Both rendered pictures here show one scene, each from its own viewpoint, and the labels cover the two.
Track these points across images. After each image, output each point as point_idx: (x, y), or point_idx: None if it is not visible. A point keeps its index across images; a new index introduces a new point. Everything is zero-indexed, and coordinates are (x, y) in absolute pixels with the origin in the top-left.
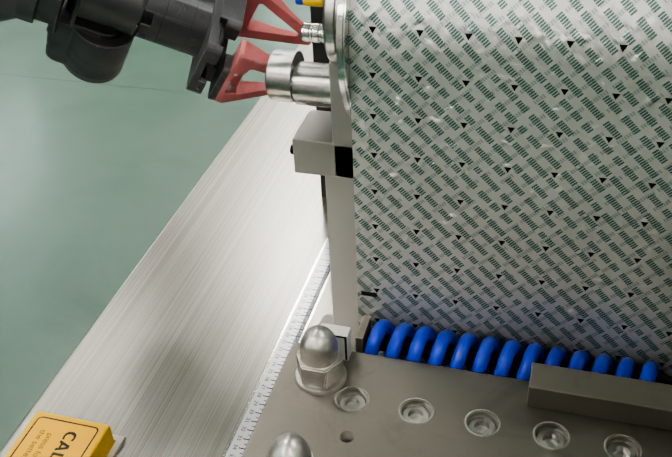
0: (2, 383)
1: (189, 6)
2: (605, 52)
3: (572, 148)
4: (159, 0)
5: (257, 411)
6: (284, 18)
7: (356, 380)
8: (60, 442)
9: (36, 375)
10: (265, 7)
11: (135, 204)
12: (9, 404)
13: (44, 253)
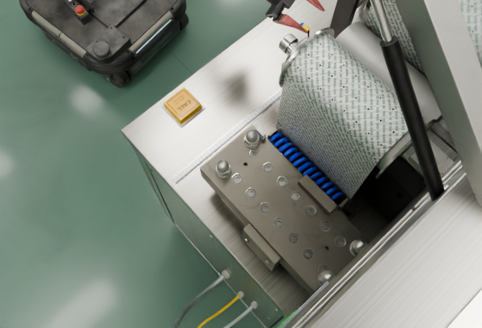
0: None
1: None
2: (343, 130)
3: (332, 140)
4: None
5: (247, 121)
6: (313, 1)
7: (260, 148)
8: (185, 102)
9: None
10: None
11: None
12: None
13: None
